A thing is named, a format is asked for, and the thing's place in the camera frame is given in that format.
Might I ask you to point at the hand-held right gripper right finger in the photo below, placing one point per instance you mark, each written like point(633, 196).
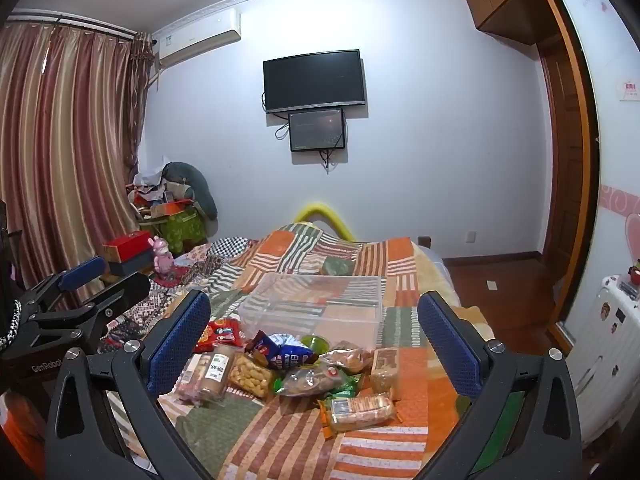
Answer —
point(447, 345)

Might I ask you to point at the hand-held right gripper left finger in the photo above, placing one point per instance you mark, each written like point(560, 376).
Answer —
point(180, 340)

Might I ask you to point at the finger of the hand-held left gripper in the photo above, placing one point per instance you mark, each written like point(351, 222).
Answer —
point(82, 270)
point(130, 287)

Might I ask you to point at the clear plastic storage bin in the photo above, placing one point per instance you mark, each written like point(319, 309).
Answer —
point(305, 310)

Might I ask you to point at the dark box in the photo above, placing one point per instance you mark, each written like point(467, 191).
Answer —
point(130, 265)

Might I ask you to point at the red snack packet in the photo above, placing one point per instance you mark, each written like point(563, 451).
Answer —
point(220, 334)

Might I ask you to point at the red box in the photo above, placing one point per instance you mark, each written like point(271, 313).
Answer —
point(130, 245)

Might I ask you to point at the pink plush toy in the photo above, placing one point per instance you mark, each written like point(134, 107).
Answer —
point(162, 257)

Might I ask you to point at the clear biscuit packet brown label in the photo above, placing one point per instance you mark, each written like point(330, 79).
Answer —
point(212, 372)

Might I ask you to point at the clear packet of brown cakes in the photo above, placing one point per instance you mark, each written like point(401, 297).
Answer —
point(385, 372)

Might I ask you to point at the floral patterned sheet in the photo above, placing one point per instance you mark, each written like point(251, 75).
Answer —
point(195, 262)

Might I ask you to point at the orange cloth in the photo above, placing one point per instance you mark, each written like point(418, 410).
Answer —
point(20, 435)

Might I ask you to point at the beige fleece blanket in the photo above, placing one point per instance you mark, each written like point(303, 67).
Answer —
point(435, 270)

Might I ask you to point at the clear bag of yellow crackers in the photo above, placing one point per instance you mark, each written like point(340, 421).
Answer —
point(250, 377)

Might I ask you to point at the patchwork striped blanket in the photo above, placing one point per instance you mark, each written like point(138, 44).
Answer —
point(395, 265)

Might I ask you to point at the clear bag of bread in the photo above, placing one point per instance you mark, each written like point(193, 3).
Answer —
point(350, 357)

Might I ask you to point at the checkered cloth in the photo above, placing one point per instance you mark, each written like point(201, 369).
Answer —
point(230, 247)

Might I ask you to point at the dark blue snack packet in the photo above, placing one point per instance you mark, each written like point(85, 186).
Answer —
point(285, 355)

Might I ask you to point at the clear cracker packet orange trim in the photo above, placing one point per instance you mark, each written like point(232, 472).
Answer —
point(357, 410)

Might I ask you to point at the grey pillow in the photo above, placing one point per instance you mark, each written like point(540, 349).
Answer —
point(195, 180)

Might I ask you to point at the striped curtain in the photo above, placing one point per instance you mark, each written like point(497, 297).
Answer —
point(65, 135)

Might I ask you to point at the yellow foam tube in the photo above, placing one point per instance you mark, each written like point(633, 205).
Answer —
point(320, 208)

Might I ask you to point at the wooden door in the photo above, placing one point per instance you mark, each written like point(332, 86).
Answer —
point(562, 185)

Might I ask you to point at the red cup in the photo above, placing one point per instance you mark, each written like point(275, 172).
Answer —
point(636, 275)

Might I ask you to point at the small black monitor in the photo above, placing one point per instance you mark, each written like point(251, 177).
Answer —
point(317, 130)

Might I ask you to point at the white sliding wardrobe door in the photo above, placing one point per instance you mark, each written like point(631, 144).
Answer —
point(610, 150)

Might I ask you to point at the white air conditioner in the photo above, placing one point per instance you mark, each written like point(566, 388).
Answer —
point(200, 35)

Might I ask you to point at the red white sticker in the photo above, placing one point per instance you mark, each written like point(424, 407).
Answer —
point(629, 89)

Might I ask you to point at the wooden overhead cabinet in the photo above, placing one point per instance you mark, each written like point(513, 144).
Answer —
point(505, 0)

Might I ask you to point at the wooden bed post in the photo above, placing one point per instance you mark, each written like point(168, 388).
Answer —
point(424, 241)

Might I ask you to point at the curtain rail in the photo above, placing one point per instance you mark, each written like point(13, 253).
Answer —
point(75, 23)

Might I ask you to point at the black wall television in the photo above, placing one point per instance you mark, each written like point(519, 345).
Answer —
point(312, 80)

